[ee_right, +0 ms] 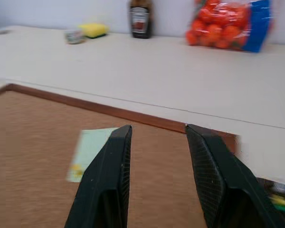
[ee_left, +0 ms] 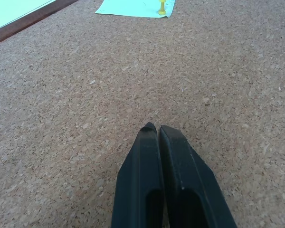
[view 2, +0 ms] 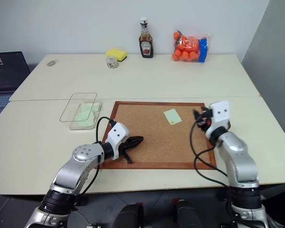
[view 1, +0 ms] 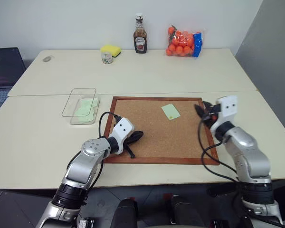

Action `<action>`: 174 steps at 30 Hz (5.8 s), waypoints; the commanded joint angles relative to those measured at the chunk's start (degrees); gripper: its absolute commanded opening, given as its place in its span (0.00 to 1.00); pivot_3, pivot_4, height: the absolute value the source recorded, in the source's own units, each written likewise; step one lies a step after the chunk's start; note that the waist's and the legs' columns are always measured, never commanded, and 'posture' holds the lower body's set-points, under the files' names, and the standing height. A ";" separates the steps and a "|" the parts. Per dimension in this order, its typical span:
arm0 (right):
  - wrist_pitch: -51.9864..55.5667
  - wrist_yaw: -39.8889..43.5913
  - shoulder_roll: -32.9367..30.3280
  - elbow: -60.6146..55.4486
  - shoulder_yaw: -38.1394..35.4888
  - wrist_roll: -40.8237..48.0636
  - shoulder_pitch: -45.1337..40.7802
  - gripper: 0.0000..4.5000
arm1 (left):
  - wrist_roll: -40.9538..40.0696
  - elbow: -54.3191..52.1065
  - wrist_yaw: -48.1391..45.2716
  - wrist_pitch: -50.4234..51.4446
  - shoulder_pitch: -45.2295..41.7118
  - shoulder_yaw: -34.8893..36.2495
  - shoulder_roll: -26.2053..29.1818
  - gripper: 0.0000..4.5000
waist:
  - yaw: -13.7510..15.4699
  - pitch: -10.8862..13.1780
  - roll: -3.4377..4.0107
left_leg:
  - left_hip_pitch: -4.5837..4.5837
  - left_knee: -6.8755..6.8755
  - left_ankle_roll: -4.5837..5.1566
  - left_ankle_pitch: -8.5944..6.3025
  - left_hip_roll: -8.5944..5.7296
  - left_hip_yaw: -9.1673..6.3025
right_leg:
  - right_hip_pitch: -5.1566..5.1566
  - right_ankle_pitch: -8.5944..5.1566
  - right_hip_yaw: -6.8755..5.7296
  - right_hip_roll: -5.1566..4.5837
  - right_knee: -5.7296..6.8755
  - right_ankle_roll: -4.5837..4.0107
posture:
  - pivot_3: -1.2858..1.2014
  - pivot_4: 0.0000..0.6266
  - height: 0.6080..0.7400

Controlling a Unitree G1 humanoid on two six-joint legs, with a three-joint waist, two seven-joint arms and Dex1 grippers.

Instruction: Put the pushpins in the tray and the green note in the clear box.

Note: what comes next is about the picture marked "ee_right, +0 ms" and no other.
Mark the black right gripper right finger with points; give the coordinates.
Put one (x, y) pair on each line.
(225, 185)

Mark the bag of oranges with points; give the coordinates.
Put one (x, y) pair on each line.
(224, 23)

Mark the tray of colourful items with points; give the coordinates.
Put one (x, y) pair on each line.
(280, 197)

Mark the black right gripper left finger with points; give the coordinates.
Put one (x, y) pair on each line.
(104, 180)

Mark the cork board with wooden frame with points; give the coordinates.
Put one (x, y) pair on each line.
(38, 154)

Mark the yellow pushpin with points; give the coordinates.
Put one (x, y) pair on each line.
(76, 170)

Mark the small round tin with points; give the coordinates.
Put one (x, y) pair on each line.
(74, 37)

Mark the yellow and green sponge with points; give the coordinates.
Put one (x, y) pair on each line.
(94, 30)

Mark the light green sticky note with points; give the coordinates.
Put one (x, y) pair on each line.
(88, 152)

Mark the dark sauce bottle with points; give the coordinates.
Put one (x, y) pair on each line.
(140, 19)

